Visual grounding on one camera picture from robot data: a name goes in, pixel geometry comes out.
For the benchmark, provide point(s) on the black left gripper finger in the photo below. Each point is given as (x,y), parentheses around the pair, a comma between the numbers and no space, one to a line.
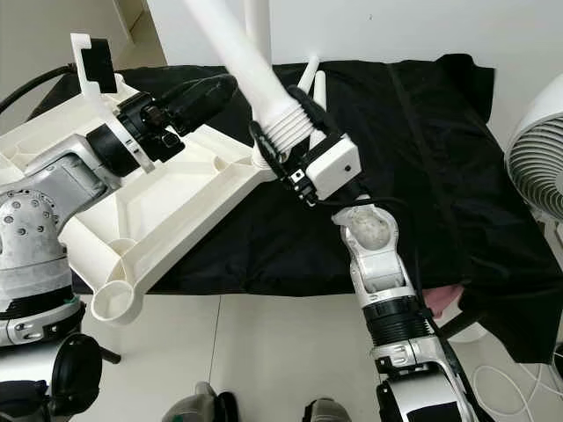
(202,85)
(211,110)

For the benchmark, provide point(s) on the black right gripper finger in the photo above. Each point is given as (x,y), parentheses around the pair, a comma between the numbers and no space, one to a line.
(269,151)
(324,127)

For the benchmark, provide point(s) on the white plastic table leg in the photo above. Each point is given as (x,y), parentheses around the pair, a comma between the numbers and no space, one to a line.
(233,44)
(310,70)
(320,88)
(258,22)

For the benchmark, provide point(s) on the white plastic table top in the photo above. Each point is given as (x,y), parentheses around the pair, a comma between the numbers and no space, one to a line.
(202,202)

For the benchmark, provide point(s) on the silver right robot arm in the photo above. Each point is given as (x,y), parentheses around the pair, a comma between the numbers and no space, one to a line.
(383,264)

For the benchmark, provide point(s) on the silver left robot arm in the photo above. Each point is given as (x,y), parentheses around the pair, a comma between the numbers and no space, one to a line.
(44,229)

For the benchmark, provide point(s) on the black fabric table cover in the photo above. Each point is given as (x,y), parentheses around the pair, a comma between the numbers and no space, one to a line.
(273,255)

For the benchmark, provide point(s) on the pink soft item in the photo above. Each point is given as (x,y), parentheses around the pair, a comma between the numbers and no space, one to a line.
(444,299)

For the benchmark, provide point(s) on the grey metal table leg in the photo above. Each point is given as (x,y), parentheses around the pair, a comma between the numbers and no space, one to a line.
(462,325)

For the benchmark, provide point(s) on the white round standing fan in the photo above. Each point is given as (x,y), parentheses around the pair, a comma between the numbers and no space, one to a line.
(541,149)

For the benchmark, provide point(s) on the grey robot right foot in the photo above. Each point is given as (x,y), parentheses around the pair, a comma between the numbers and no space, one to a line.
(330,411)

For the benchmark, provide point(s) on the grey robot foot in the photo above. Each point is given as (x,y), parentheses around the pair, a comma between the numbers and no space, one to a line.
(193,404)
(330,411)

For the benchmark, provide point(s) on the grey robot left foot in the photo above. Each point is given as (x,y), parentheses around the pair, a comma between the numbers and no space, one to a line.
(193,404)

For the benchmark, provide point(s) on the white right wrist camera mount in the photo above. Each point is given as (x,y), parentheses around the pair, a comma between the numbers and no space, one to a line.
(334,167)

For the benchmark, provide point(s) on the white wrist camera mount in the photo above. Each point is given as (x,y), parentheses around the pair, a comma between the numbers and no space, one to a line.
(334,167)
(98,66)

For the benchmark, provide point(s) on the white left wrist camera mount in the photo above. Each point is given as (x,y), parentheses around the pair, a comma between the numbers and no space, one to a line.
(98,66)

